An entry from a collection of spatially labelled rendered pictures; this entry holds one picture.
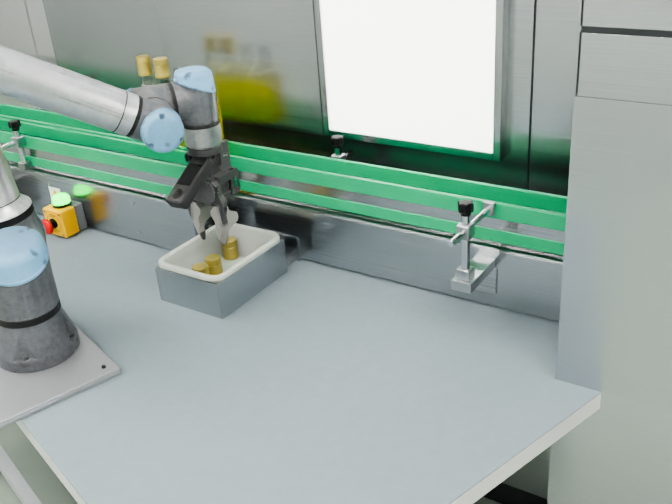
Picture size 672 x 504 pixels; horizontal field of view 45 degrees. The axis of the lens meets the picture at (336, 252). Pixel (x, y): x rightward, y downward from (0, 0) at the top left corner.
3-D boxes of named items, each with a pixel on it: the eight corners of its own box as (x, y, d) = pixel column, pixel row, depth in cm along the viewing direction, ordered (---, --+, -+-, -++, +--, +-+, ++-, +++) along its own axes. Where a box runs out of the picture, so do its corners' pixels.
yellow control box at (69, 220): (88, 228, 205) (82, 202, 201) (65, 240, 199) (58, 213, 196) (70, 224, 208) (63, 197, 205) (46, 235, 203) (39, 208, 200)
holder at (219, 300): (302, 260, 181) (298, 229, 178) (222, 319, 161) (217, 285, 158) (242, 246, 190) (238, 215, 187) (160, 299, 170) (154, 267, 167)
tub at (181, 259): (288, 269, 177) (284, 233, 173) (222, 318, 161) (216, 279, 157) (227, 253, 186) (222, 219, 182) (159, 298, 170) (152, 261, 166)
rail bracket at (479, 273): (500, 289, 157) (503, 182, 147) (463, 331, 145) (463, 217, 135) (477, 283, 160) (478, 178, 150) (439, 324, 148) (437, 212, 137)
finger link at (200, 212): (219, 231, 176) (220, 194, 171) (200, 242, 172) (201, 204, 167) (208, 225, 177) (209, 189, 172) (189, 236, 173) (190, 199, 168)
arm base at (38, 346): (22, 383, 144) (8, 337, 139) (-18, 353, 153) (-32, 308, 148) (95, 345, 153) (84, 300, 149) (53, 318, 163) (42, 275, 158)
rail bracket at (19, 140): (35, 169, 210) (22, 119, 204) (11, 179, 205) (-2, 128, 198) (25, 167, 212) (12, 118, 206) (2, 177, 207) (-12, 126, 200)
